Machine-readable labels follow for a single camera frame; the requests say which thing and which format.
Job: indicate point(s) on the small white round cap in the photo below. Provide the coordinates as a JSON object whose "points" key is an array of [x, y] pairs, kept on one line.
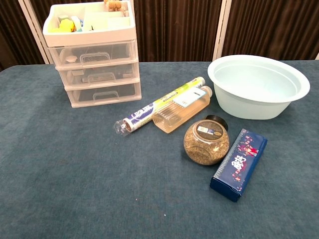
{"points": [[71, 59]]}

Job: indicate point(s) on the tiny dark figurine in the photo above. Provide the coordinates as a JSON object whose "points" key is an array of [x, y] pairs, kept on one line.
{"points": [[92, 28]]}

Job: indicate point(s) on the brown teddy bear toy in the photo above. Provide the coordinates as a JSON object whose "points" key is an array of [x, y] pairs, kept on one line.
{"points": [[113, 5]]}

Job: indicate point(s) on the long dark blue carton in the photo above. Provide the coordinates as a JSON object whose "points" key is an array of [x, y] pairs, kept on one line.
{"points": [[236, 169]]}

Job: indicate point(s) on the clear drawer with white cap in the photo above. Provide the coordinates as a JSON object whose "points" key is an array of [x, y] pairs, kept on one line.
{"points": [[119, 49]]}

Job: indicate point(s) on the clear bottle amber liquid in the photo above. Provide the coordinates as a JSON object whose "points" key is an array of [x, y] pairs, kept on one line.
{"points": [[174, 115]]}

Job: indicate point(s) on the white plastic drawer organizer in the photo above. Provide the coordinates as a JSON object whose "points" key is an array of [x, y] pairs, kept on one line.
{"points": [[87, 37]]}

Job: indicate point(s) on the light blue plastic basin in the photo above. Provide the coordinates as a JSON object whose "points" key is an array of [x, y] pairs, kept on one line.
{"points": [[236, 104]]}

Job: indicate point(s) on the yellow rubber duck toy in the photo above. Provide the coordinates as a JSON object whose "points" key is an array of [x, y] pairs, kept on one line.
{"points": [[66, 25]]}

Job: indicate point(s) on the clear plastic drawer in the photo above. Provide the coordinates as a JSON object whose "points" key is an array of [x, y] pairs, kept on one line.
{"points": [[124, 72], [79, 95]]}

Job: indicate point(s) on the round glass jar black lid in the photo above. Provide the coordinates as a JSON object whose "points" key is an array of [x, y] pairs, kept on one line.
{"points": [[207, 149]]}

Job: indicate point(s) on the blue white small packet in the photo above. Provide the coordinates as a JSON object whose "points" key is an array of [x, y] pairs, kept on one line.
{"points": [[76, 20]]}

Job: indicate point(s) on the plastic wrap roll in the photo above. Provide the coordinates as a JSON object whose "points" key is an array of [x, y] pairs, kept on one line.
{"points": [[149, 107]]}

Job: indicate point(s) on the dark brown pleated curtain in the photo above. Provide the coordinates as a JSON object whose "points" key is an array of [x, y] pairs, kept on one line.
{"points": [[15, 32], [174, 30], [274, 27], [40, 6]]}

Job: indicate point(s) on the small teal block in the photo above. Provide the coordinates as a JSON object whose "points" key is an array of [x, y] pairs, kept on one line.
{"points": [[79, 29]]}

